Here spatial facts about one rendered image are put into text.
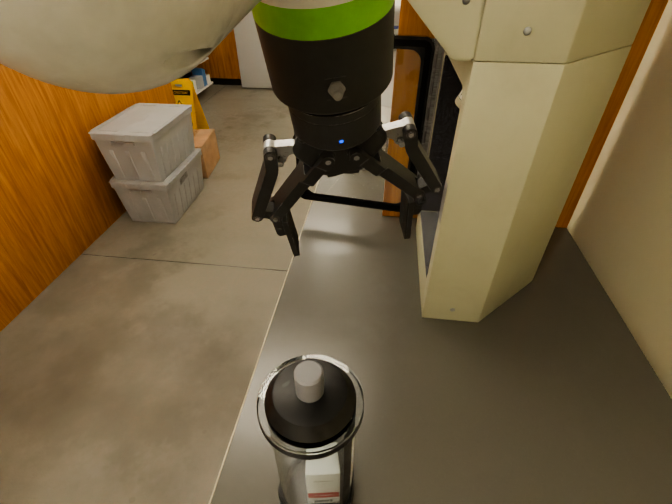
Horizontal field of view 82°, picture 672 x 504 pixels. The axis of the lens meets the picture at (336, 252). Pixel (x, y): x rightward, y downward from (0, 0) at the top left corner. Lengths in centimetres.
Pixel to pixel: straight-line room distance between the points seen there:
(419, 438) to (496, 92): 50
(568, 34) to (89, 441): 192
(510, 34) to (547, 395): 55
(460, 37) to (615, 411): 61
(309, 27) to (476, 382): 62
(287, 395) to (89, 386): 175
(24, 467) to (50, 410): 23
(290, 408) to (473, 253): 43
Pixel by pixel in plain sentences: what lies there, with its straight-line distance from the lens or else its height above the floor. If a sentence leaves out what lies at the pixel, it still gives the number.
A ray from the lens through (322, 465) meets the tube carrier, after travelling 44.
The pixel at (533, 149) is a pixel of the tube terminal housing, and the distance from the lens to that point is 62.
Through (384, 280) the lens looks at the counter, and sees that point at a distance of 87.
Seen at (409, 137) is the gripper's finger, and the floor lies 139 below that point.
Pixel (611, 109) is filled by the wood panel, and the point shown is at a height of 125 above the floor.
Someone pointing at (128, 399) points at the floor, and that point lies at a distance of 198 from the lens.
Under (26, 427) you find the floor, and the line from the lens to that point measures 212.
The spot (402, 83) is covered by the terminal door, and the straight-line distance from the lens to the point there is 89.
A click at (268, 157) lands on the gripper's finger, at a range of 35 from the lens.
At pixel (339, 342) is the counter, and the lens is 74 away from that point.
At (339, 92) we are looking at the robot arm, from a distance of 26.
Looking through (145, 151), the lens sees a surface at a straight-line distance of 271.
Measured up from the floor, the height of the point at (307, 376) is 121.
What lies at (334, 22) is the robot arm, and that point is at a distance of 25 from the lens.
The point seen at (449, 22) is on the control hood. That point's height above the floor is 145.
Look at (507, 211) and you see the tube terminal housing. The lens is 66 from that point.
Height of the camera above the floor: 152
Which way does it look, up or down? 38 degrees down
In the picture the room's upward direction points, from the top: straight up
